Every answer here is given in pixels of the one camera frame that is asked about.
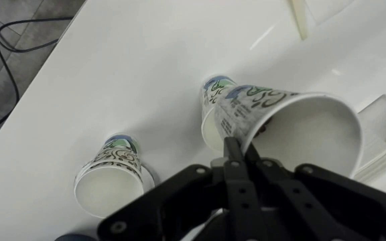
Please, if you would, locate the patterned paper cup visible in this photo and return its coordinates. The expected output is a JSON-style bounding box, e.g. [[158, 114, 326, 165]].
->
[[215, 85, 363, 177], [200, 76, 235, 152], [73, 135, 159, 219]]

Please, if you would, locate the patterned paper cup on table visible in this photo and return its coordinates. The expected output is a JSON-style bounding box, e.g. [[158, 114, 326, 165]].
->
[[200, 76, 235, 152]]

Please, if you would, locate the thin black cable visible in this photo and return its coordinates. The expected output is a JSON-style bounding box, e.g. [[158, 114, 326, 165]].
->
[[0, 0, 75, 147]]

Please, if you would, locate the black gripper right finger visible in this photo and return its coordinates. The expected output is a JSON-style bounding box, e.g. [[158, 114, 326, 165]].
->
[[245, 145, 386, 241]]

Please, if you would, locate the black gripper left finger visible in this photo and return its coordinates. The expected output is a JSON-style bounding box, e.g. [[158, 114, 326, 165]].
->
[[96, 139, 265, 241]]

